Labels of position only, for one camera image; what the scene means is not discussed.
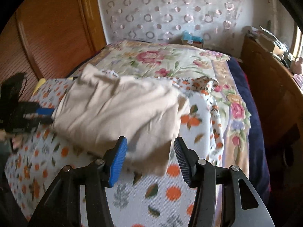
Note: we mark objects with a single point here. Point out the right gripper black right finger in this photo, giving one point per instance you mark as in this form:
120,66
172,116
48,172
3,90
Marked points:
187,162

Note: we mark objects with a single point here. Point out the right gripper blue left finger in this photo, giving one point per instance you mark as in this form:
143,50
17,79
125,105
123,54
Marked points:
114,160

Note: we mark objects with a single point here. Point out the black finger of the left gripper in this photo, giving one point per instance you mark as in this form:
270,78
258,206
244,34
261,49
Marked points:
36,121

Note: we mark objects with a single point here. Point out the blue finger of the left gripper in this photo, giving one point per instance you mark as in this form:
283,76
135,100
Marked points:
44,111

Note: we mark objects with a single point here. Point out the cream beige garment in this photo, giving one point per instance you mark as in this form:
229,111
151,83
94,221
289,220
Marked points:
101,107

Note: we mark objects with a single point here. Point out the left hand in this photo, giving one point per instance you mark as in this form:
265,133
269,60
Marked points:
15,140

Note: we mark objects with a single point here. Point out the yellow cloth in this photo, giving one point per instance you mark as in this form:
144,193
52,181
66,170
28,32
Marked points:
49,83

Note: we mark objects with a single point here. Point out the navy blue blanket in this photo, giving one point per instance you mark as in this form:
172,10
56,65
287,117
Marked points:
258,168

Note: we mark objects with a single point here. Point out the wooden wardrobe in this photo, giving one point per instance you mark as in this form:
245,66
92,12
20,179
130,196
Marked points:
49,39

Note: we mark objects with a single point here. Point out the floral quilt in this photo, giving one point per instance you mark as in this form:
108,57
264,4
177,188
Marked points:
165,61

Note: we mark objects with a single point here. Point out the wooden sideboard cabinet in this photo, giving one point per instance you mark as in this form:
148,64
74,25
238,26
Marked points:
277,96

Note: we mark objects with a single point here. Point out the blue item on box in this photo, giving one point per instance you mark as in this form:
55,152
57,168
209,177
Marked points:
191,40

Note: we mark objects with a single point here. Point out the clutter pile on cabinet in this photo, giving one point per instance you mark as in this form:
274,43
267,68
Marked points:
268,41

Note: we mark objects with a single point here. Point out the pink figurine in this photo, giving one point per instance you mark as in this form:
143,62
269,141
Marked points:
297,66

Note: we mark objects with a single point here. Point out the circle pattern sheer curtain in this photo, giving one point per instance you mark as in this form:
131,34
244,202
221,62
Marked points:
165,21

